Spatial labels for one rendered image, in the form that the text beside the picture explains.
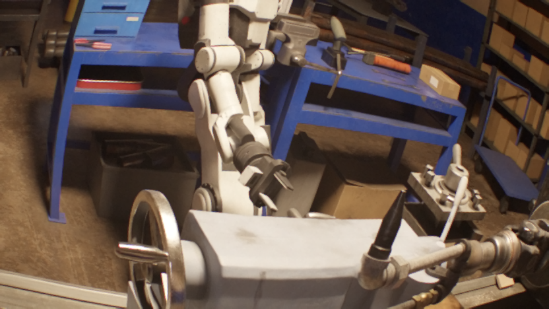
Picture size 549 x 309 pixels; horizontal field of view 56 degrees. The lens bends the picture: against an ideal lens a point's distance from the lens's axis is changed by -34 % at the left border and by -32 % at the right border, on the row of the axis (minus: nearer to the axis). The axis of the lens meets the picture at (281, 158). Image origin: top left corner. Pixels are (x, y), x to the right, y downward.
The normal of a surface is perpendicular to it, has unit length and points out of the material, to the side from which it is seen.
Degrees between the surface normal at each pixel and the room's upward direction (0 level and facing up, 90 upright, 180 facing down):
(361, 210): 90
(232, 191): 44
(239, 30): 83
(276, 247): 0
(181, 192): 90
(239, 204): 52
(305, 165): 90
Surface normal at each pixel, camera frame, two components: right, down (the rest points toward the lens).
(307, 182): 0.18, 0.44
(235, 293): 0.42, 0.34
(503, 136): -0.86, -0.06
